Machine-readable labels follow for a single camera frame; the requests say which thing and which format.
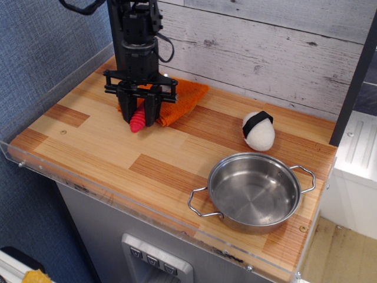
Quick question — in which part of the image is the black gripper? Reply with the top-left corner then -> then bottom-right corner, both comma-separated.
104,46 -> 178,127

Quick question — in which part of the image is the red handled metal spoon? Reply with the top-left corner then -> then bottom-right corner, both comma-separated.
129,73 -> 171,134

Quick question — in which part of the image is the orange knitted cloth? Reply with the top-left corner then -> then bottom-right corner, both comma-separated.
117,77 -> 210,127

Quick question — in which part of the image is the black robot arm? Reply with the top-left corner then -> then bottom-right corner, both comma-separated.
104,1 -> 178,126

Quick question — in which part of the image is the white plush egg black band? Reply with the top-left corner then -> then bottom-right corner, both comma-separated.
242,111 -> 275,152

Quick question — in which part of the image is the stainless steel pot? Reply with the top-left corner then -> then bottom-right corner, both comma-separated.
205,152 -> 316,235

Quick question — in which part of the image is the grey toy fridge cabinet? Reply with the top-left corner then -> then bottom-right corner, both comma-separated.
58,184 -> 268,282

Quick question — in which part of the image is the clear acrylic table guard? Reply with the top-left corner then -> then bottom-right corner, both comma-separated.
1,35 -> 340,282

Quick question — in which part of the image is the silver dispenser button panel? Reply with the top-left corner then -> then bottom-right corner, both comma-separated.
121,233 -> 194,282

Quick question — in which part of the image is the black and yellow object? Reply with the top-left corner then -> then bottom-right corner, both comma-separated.
1,246 -> 54,282

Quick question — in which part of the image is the white ridged side counter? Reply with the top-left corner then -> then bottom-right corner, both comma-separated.
320,111 -> 376,239

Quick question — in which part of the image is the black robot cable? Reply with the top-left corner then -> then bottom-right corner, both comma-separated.
58,0 -> 107,16

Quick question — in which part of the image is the dark right vertical post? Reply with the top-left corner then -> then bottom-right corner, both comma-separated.
329,12 -> 376,147

